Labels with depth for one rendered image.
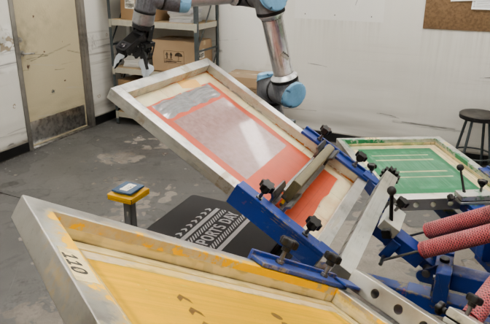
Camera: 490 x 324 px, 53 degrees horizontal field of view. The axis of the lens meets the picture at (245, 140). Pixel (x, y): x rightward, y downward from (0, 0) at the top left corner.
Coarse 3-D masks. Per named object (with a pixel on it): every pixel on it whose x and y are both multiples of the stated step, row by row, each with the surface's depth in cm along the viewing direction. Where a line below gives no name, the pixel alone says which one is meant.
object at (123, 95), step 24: (168, 72) 173; (192, 72) 184; (216, 72) 194; (120, 96) 147; (240, 96) 192; (144, 120) 146; (288, 120) 189; (168, 144) 145; (192, 144) 146; (312, 144) 185; (216, 168) 142; (336, 168) 184; (360, 192) 172; (336, 216) 153
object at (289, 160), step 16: (224, 96) 187; (208, 112) 172; (224, 112) 177; (240, 112) 183; (240, 128) 174; (256, 128) 179; (256, 144) 170; (272, 144) 176; (288, 144) 181; (272, 160) 168; (288, 160) 173; (304, 160) 178; (288, 176) 164; (320, 176) 175; (320, 192) 166
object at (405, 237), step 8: (376, 232) 153; (400, 232) 153; (384, 240) 153; (400, 240) 150; (408, 240) 152; (400, 248) 151; (408, 248) 150; (416, 248) 151; (408, 256) 151; (416, 256) 150; (416, 264) 151
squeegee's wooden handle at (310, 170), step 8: (328, 144) 173; (320, 152) 166; (328, 152) 168; (320, 160) 161; (312, 168) 154; (304, 176) 148; (296, 184) 143; (304, 184) 150; (288, 192) 145; (296, 192) 144; (288, 200) 146
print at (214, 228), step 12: (204, 216) 194; (216, 216) 194; (228, 216) 194; (240, 216) 194; (192, 228) 184; (204, 228) 185; (216, 228) 185; (228, 228) 185; (240, 228) 185; (192, 240) 177; (204, 240) 177; (216, 240) 177; (228, 240) 177
